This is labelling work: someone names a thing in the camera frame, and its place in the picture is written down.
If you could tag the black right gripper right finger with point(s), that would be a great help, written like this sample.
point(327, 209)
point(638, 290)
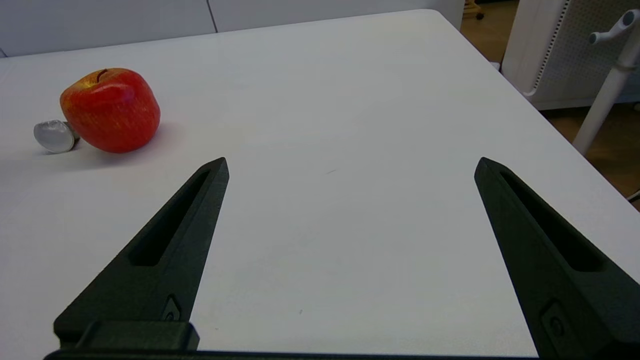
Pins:
point(540, 250)

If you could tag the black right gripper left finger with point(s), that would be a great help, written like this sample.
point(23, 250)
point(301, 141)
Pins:
point(165, 270)

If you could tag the red apple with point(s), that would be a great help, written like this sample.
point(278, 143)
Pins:
point(112, 110)

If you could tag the white side table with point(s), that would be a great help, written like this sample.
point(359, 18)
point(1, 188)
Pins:
point(607, 95)

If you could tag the white perforated panel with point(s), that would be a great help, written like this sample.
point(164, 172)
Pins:
point(565, 60)

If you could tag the wooden furniture leg with caster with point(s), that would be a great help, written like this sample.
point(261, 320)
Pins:
point(472, 7)

